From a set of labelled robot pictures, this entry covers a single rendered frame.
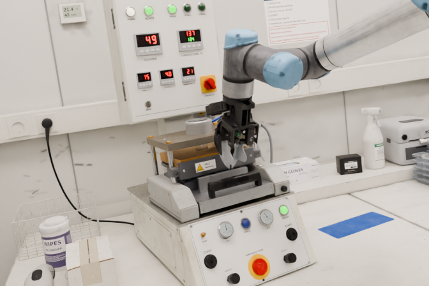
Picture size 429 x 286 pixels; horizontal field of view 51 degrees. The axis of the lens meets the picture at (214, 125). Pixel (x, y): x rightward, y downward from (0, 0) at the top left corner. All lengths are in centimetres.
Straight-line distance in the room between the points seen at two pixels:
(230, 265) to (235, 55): 51
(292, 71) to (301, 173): 90
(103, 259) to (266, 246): 42
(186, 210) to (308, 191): 71
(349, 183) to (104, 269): 98
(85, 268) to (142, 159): 71
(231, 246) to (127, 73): 59
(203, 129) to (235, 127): 23
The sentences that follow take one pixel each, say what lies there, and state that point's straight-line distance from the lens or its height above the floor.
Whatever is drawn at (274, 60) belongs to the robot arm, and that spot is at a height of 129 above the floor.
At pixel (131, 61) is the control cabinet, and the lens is 137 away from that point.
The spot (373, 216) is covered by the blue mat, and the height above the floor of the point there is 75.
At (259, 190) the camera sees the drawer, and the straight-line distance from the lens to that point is 120.
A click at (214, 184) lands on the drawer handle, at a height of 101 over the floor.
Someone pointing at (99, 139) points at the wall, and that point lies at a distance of 182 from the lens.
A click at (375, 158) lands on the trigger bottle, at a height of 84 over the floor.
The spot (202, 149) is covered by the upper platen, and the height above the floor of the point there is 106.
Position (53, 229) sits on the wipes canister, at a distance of 143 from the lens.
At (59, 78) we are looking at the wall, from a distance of 180.
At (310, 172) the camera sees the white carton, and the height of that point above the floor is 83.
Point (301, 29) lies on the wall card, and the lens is 201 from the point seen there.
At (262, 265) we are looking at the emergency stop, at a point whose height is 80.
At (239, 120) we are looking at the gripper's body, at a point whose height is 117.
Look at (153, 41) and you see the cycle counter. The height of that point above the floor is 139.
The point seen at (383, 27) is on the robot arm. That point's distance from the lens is 94.
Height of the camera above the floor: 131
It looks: 8 degrees down
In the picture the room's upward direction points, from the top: 7 degrees counter-clockwise
